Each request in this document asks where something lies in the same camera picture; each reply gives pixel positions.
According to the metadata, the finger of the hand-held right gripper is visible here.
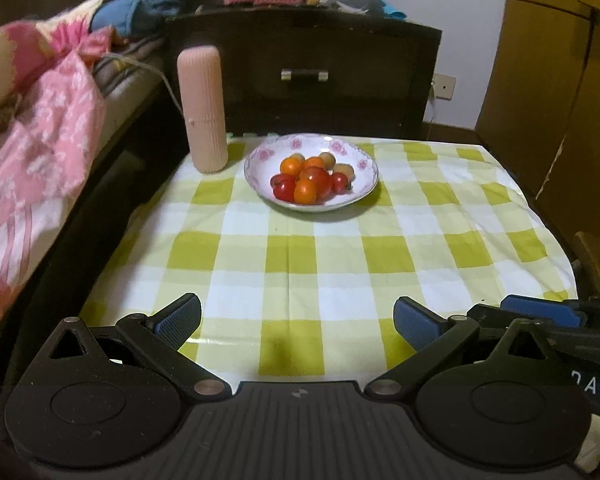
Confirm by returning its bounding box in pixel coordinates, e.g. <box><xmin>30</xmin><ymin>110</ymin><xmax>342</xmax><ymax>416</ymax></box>
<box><xmin>500</xmin><ymin>295</ymin><xmax>600</xmax><ymax>330</ymax></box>
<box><xmin>467</xmin><ymin>304</ymin><xmax>581</xmax><ymax>335</ymax></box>

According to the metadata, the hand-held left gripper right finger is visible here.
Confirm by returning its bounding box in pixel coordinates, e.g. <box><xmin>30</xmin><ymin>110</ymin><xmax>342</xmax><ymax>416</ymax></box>
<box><xmin>364</xmin><ymin>297</ymin><xmax>553</xmax><ymax>403</ymax></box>

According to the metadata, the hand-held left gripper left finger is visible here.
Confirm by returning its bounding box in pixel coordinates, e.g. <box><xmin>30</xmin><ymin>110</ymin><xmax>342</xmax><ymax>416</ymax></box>
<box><xmin>47</xmin><ymin>294</ymin><xmax>233</xmax><ymax>403</ymax></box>

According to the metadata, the large red tomato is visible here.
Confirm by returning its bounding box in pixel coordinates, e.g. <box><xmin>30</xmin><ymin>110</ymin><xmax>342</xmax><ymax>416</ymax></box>
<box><xmin>300</xmin><ymin>166</ymin><xmax>332</xmax><ymax>200</ymax></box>

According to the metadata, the white plate with pink flowers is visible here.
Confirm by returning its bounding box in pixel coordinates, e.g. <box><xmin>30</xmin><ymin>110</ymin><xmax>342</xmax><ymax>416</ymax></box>
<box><xmin>243</xmin><ymin>132</ymin><xmax>380</xmax><ymax>213</ymax></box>

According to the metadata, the yellow white checkered tablecloth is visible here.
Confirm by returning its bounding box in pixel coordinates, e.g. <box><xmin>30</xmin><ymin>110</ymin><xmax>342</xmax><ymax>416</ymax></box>
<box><xmin>77</xmin><ymin>132</ymin><xmax>600</xmax><ymax>476</ymax></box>

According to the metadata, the green white cloth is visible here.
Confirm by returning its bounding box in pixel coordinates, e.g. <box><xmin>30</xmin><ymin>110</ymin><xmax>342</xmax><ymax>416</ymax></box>
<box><xmin>226</xmin><ymin>131</ymin><xmax>283</xmax><ymax>143</ymax></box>

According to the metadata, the pink ribbed cylinder case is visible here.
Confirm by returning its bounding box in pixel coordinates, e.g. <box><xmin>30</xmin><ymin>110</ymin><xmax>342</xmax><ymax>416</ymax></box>
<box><xmin>176</xmin><ymin>45</ymin><xmax>229</xmax><ymax>175</ymax></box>

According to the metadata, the brown wooden wardrobe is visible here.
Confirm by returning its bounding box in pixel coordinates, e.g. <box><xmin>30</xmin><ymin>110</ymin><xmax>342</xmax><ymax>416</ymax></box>
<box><xmin>475</xmin><ymin>0</ymin><xmax>600</xmax><ymax>241</ymax></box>

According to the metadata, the pink floral blanket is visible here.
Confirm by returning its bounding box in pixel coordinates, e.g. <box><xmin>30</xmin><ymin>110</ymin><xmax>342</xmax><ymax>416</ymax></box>
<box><xmin>0</xmin><ymin>0</ymin><xmax>108</xmax><ymax>351</ymax></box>

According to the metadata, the grey striped mattress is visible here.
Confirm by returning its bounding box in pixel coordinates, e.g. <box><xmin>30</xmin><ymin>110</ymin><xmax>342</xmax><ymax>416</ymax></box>
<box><xmin>92</xmin><ymin>40</ymin><xmax>167</xmax><ymax>102</ymax></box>

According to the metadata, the dark wooden nightstand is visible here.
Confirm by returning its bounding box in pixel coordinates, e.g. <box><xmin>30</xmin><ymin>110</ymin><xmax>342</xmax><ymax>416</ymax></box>
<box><xmin>165</xmin><ymin>5</ymin><xmax>443</xmax><ymax>141</ymax></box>

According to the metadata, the blue clothing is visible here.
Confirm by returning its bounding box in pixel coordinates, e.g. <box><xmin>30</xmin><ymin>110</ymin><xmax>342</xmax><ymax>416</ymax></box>
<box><xmin>90</xmin><ymin>0</ymin><xmax>181</xmax><ymax>41</ymax></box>

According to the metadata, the dark wooden bed frame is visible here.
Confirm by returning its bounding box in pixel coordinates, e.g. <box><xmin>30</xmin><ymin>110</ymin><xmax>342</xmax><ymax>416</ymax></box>
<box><xmin>0</xmin><ymin>92</ymin><xmax>191</xmax><ymax>361</ymax></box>

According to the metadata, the beige wall socket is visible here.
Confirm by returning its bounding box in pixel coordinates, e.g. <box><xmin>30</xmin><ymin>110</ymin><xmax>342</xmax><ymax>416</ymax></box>
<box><xmin>432</xmin><ymin>74</ymin><xmax>457</xmax><ymax>101</ymax></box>

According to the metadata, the beige cord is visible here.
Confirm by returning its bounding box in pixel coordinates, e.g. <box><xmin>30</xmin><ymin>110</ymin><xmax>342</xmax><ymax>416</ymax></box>
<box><xmin>102</xmin><ymin>51</ymin><xmax>184</xmax><ymax>117</ymax></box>

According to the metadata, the silver drawer handle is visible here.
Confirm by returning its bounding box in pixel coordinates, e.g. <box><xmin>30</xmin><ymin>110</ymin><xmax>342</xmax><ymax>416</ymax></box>
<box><xmin>280</xmin><ymin>68</ymin><xmax>329</xmax><ymax>82</ymax></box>

